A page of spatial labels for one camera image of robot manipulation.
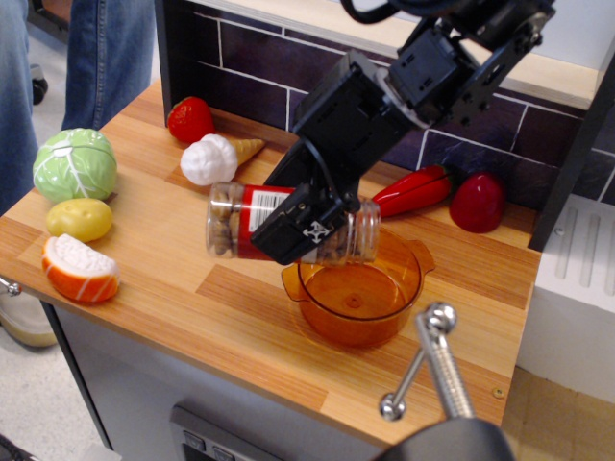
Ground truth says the grey oven control panel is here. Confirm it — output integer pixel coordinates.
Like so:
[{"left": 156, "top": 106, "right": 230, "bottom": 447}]
[{"left": 169, "top": 405, "right": 278, "bottom": 461}]

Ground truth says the toy ice cream cone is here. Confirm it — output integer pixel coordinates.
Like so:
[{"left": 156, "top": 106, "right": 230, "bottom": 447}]
[{"left": 180, "top": 134, "right": 265, "bottom": 186}]

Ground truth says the red toy chili pepper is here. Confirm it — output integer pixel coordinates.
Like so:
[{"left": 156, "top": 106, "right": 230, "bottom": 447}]
[{"left": 372, "top": 164, "right": 455, "bottom": 217}]

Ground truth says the red toy strawberry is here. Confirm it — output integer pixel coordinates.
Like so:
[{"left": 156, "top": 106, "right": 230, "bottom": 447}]
[{"left": 166, "top": 96, "right": 216, "bottom": 143}]

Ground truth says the small metal knob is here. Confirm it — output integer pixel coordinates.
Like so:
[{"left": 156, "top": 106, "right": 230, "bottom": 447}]
[{"left": 0, "top": 278, "right": 22, "bottom": 297}]

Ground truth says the person in blue jeans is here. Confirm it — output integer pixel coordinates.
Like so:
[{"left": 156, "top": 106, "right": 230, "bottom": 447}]
[{"left": 0, "top": 0, "right": 160, "bottom": 349}]

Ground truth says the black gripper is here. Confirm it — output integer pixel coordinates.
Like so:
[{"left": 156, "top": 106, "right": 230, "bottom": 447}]
[{"left": 250, "top": 51, "right": 428, "bottom": 265}]

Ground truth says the dark red toy pepper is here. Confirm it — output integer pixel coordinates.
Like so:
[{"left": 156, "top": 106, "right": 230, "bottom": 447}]
[{"left": 450, "top": 172, "right": 506, "bottom": 233}]

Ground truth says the orange salmon sushi toy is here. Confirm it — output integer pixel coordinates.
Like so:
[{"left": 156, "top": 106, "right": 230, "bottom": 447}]
[{"left": 41, "top": 234, "right": 120, "bottom": 303}]

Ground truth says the green toy cabbage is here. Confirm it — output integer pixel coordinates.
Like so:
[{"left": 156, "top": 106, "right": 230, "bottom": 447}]
[{"left": 33, "top": 128, "right": 117, "bottom": 203}]

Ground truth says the yellow toy potato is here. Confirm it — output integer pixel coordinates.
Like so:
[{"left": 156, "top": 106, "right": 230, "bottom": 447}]
[{"left": 46, "top": 198, "right": 113, "bottom": 242}]

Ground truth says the clear almond spice jar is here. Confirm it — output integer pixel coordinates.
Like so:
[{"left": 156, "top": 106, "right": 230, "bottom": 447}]
[{"left": 206, "top": 182, "right": 381, "bottom": 266}]

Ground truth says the pale wooden shelf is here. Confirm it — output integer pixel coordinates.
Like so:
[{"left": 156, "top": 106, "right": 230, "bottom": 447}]
[{"left": 201, "top": 1, "right": 614, "bottom": 109}]

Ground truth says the white toy sink unit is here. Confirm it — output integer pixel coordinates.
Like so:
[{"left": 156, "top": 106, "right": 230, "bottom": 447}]
[{"left": 517, "top": 195, "right": 614, "bottom": 401}]

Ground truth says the orange transparent plastic pot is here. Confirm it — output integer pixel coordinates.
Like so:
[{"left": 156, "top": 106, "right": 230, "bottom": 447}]
[{"left": 282, "top": 230, "right": 435, "bottom": 348}]

